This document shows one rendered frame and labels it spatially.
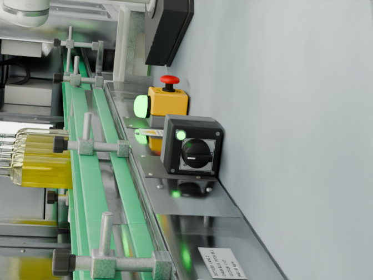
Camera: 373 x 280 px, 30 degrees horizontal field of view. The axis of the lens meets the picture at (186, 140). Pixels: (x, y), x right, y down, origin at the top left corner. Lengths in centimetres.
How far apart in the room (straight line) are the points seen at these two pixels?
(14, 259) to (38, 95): 136
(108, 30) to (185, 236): 183
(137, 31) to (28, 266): 68
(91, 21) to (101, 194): 165
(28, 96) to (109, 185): 174
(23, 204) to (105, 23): 110
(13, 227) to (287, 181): 89
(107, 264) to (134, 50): 111
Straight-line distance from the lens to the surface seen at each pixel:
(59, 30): 263
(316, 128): 74
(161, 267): 78
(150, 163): 113
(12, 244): 157
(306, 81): 78
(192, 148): 106
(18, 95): 279
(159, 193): 100
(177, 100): 135
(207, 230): 89
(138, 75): 184
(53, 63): 335
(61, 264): 77
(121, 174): 113
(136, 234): 90
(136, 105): 137
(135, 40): 182
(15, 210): 167
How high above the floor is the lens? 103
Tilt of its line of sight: 12 degrees down
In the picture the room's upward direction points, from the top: 86 degrees counter-clockwise
